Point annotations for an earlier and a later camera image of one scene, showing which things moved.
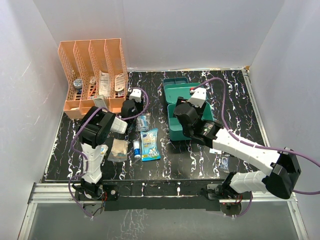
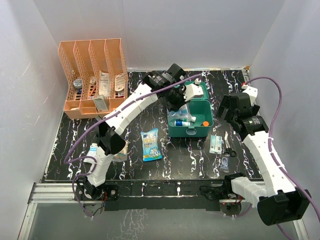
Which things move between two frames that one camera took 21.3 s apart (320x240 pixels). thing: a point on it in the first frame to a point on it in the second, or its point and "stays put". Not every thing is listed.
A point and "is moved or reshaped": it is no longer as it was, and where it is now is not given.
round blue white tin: x=78 y=83 stays put
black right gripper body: x=198 y=110 to x=225 y=104
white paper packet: x=104 y=84 stays put
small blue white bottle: x=137 y=150 to x=179 y=123
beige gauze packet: x=119 y=152 stays put
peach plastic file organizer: x=91 y=68 stays put
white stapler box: x=99 y=101 stays put
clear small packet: x=224 y=164 stays put
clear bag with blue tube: x=143 y=122 is moved or reshaped
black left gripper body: x=138 y=107 to x=175 y=98
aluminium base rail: x=53 y=192 stays put
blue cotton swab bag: x=149 y=144 stays put
